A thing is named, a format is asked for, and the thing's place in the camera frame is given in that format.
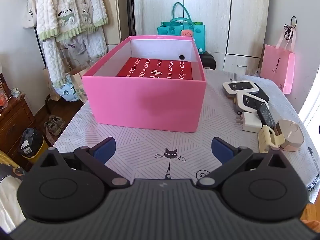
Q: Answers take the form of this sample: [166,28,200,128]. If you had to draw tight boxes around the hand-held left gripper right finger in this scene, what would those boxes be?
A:
[196,137,290,189]

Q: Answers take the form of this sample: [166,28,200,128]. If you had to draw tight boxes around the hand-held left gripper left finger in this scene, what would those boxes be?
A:
[32,137,130,189]

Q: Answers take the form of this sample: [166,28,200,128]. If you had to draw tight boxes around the white charger plug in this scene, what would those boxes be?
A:
[235,112,263,133]

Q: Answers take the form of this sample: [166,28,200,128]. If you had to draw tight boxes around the cream hair claw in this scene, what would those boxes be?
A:
[258,125,285,153]

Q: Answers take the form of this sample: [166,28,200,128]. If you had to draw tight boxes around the black battery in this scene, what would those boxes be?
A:
[256,102,276,128]

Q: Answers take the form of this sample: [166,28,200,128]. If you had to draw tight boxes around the pink cardboard box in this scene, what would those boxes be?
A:
[82,35,207,133]

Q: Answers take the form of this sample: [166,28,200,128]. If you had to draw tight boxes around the beige rounded device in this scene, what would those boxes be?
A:
[274,119,305,152]

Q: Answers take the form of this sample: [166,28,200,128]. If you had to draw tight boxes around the white portable router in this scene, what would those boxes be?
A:
[235,93,268,113]
[222,80,260,97]

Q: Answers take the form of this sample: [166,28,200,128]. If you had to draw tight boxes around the white and blue plastic bag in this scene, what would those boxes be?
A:
[53,74,80,102]

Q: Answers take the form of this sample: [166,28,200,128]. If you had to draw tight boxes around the yellow bin with black bag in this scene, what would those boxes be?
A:
[19,127,49,165]

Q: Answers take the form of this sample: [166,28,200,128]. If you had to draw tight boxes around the brown paper bag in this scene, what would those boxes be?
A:
[66,60,92,103]

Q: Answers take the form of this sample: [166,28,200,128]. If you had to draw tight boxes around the red patterned box liner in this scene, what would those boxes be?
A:
[116,57,193,80]

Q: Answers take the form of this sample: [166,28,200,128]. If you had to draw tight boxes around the wooden cabinet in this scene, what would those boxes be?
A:
[0,94,50,164]

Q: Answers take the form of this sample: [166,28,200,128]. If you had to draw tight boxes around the pink paper bag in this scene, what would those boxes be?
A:
[260,26,297,94]

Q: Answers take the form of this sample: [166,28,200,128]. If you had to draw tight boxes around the white printed plastic bag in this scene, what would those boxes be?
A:
[61,36,88,56]

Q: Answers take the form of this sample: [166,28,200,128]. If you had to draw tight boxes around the teal felt handbag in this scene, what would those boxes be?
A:
[157,2,206,53]

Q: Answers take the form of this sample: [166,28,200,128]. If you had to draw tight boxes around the white wardrobe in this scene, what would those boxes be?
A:
[132,0,270,75]

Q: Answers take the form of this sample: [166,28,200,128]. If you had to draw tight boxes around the white fluffy pajamas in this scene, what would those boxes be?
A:
[36,0,108,88]

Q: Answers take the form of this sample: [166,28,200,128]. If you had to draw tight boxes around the white canvas tote bag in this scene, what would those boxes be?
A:
[22,0,39,29]

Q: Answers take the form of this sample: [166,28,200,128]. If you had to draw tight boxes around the black hair ties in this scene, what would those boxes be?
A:
[284,16,297,40]

